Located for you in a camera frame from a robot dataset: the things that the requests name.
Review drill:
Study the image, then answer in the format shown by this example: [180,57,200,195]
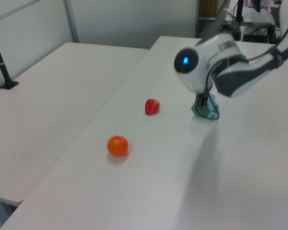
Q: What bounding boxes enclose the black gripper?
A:
[194,88,211,113]

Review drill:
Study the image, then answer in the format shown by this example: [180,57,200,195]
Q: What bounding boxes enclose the teal faceted mug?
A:
[190,93,220,120]

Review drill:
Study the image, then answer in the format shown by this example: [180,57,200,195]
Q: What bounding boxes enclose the red toy fruit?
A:
[144,98,161,115]

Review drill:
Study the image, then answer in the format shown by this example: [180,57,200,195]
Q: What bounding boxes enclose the black electronic device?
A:
[216,20,241,41]

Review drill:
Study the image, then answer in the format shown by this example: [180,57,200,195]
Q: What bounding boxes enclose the black equipment box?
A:
[242,23,282,44]

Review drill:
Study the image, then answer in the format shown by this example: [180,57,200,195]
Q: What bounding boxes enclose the orange toy fruit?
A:
[107,135,130,157]

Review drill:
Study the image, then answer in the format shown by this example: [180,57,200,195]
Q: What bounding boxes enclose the wooden panel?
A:
[198,0,218,20]

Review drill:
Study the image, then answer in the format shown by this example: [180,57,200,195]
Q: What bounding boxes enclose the black monitor stand pole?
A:
[236,0,245,24]

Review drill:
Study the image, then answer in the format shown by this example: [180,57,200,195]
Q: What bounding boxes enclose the dark rounded object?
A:
[251,0,264,12]

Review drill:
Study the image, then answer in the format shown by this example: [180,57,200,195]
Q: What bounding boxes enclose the black pole with base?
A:
[0,23,19,90]

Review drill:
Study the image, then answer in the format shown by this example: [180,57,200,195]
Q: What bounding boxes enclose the grey partition post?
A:
[62,0,80,44]

